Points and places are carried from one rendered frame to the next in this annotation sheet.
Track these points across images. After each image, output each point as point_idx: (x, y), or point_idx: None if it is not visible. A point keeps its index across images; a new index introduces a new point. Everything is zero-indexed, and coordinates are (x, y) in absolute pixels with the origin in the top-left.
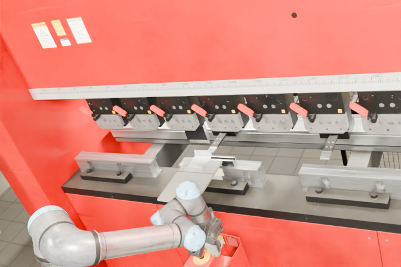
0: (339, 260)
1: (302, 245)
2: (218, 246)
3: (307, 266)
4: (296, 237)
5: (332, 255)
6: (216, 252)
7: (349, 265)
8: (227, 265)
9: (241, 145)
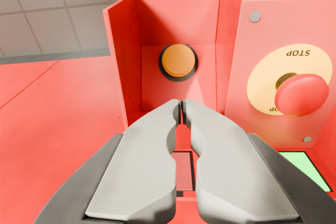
0: (12, 149)
1: (61, 166)
2: (37, 220)
3: (86, 124)
4: (57, 187)
5: (16, 157)
6: (151, 124)
7: (2, 143)
8: (116, 72)
9: None
